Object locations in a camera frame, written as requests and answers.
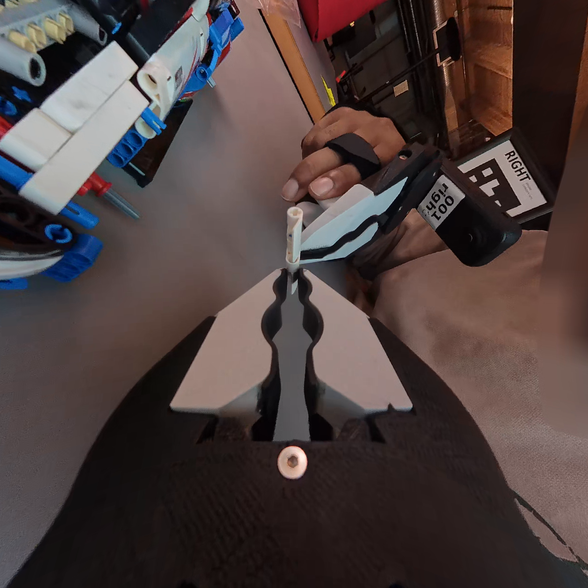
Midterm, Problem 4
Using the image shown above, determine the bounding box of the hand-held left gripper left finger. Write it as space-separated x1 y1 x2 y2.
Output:
169 269 291 435

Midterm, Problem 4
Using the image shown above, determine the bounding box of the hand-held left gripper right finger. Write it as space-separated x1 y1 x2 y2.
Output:
294 269 414 435

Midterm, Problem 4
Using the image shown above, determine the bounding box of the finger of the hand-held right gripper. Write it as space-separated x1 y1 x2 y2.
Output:
300 227 383 266
301 177 409 252

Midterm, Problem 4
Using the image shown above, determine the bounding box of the white brick connector piece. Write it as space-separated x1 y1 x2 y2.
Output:
285 207 307 295

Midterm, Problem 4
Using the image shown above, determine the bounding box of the grey desk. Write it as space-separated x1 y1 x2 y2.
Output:
0 0 382 579

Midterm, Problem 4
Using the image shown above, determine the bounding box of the person's right hand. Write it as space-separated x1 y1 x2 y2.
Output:
281 106 408 203

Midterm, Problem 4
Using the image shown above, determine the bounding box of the black metal rack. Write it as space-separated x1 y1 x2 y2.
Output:
324 0 465 152

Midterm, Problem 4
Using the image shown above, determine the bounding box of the person's beige printed sweatshirt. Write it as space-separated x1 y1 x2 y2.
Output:
354 230 588 570

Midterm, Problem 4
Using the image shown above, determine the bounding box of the grey table with wooden edge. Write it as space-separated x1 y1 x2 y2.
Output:
259 0 341 124

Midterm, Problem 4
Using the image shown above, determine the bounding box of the red box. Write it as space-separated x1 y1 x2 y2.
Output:
296 0 387 45

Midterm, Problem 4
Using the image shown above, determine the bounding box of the toy brick race car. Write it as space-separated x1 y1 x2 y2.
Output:
0 0 246 290

